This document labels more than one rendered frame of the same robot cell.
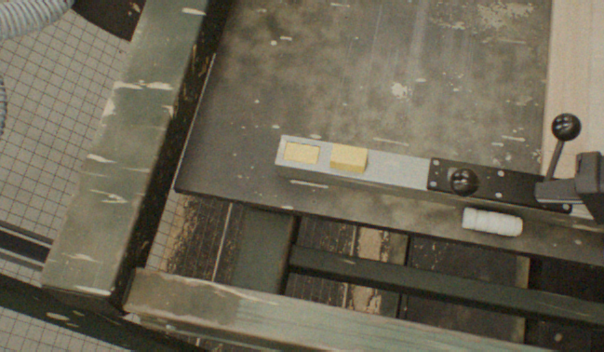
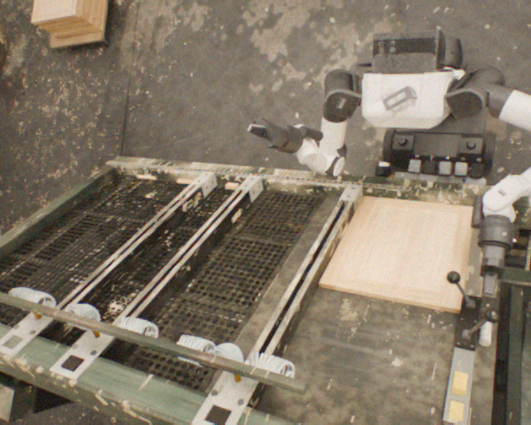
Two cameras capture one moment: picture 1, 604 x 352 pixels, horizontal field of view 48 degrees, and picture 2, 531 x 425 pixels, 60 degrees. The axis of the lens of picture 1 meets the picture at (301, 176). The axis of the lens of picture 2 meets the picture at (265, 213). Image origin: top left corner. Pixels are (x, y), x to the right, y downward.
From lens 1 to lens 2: 0.95 m
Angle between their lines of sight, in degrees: 56
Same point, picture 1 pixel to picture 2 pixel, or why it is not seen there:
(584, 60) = (385, 283)
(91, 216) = not seen: outside the picture
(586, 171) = (496, 261)
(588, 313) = (517, 315)
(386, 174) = (466, 367)
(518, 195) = (474, 313)
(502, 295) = (515, 346)
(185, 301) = not seen: outside the picture
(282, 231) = not seen: outside the picture
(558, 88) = (402, 295)
